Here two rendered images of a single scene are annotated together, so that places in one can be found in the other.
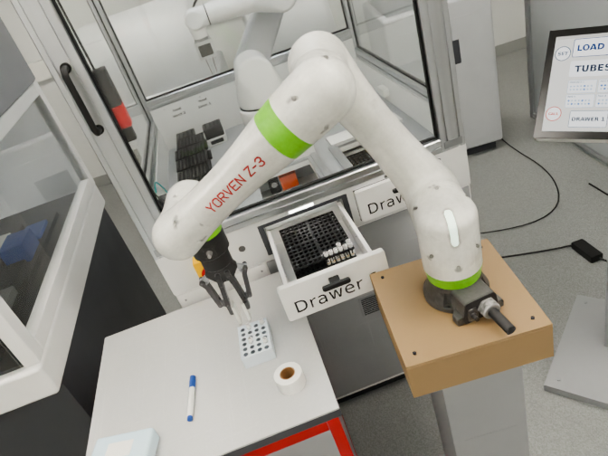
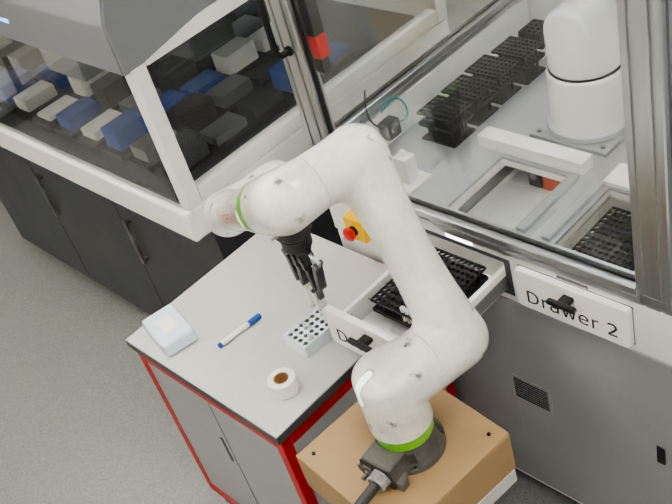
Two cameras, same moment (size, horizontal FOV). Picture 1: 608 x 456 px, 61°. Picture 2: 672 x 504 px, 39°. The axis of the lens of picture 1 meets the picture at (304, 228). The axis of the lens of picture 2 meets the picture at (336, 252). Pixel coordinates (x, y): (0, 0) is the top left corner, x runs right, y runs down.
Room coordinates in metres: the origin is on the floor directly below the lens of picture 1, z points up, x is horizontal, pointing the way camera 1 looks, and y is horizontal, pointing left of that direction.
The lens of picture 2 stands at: (0.20, -1.36, 2.38)
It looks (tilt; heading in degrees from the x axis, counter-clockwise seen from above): 38 degrees down; 58
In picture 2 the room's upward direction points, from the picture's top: 18 degrees counter-clockwise
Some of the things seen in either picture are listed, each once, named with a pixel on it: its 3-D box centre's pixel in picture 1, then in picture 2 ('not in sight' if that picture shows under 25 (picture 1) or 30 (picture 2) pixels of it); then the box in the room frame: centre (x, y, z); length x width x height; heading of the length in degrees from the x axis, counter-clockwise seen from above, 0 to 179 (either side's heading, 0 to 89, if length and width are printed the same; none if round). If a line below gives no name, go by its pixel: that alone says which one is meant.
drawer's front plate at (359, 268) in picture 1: (335, 285); (374, 344); (1.05, -0.03, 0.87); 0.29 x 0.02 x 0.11; 93
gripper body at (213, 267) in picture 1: (219, 265); (298, 247); (1.09, 0.23, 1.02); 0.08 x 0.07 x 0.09; 91
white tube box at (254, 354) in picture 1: (256, 342); (313, 331); (1.05, 0.22, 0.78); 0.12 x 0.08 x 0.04; 1
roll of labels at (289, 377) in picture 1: (289, 378); (283, 383); (0.88, 0.15, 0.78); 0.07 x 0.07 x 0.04
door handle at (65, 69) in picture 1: (81, 102); (272, 24); (1.33, 0.42, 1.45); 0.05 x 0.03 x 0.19; 3
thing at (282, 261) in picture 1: (317, 246); (433, 292); (1.26, -0.02, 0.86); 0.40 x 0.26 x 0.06; 3
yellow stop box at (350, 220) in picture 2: (207, 266); (358, 226); (1.34, 0.32, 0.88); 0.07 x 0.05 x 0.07; 93
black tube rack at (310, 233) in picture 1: (317, 247); (430, 292); (1.25, -0.02, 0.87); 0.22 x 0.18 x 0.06; 3
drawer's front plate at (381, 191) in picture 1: (401, 191); (572, 305); (1.39, -0.33, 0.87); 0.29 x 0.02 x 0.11; 93
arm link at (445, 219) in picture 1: (447, 235); (397, 392); (0.90, -0.29, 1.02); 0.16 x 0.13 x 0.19; 171
